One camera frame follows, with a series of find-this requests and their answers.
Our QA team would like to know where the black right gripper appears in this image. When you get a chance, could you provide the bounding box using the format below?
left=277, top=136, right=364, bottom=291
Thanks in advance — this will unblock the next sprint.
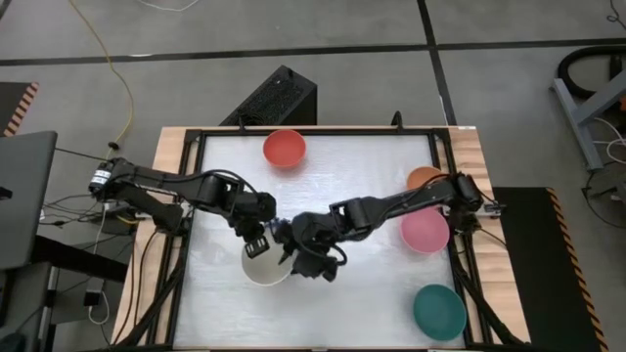
left=278, top=210, right=343, bottom=267

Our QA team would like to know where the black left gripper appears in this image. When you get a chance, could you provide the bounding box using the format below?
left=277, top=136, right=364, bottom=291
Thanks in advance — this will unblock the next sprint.
left=233, top=213, right=295, bottom=246

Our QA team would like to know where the white plastic bowl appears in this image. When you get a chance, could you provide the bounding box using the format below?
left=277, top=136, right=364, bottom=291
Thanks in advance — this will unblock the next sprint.
left=241, top=234, right=296, bottom=287

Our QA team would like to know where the red plastic bowl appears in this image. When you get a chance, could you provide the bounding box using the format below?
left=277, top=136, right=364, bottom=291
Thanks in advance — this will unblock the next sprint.
left=262, top=128, right=308, bottom=170

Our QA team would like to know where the pink plastic bowl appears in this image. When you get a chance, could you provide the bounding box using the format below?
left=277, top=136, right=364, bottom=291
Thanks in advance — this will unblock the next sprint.
left=399, top=205, right=451, bottom=255

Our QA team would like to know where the orange plastic bowl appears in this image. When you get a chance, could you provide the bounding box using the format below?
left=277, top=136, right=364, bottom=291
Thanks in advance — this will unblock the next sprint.
left=406, top=165, right=449, bottom=192

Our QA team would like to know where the white table cover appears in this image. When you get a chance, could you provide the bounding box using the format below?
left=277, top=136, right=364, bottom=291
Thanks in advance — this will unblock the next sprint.
left=173, top=134, right=466, bottom=349

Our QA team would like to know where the black perforated computer tower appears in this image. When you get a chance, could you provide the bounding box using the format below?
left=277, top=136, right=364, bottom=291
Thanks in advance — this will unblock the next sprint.
left=219, top=65, right=318, bottom=127

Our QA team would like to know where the teal plastic bowl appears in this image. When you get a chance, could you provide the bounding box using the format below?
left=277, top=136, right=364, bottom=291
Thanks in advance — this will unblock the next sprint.
left=412, top=284, right=468, bottom=342

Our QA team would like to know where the large black hazard-striped floor mat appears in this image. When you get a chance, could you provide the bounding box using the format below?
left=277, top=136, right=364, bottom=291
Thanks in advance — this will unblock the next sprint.
left=491, top=187, right=608, bottom=352

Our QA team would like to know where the grey side desk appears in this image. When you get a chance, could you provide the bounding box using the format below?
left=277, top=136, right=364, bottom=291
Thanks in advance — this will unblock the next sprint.
left=0, top=130, right=59, bottom=272

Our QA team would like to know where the small black hazard-striped floor mat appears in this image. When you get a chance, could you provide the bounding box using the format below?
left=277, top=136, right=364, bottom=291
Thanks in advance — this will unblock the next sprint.
left=0, top=81, right=39, bottom=138

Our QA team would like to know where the grey metal stand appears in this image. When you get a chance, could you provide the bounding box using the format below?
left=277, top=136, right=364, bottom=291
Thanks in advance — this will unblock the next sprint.
left=551, top=67, right=626, bottom=171

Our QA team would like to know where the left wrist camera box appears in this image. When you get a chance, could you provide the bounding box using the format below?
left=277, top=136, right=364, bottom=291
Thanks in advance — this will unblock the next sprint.
left=243, top=236, right=272, bottom=259

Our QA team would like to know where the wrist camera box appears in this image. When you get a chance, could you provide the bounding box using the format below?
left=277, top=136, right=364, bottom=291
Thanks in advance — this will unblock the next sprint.
left=243, top=236, right=272, bottom=259
left=292, top=253, right=339, bottom=284

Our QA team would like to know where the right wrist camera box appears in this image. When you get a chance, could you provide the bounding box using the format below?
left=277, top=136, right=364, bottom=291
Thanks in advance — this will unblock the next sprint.
left=292, top=253, right=339, bottom=284

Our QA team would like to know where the yellow floor cable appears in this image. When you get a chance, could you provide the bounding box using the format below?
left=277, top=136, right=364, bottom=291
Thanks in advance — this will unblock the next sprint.
left=67, top=0, right=136, bottom=151

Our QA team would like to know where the black hose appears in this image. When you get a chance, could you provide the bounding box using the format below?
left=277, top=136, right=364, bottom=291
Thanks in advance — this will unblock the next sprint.
left=557, top=45, right=626, bottom=100

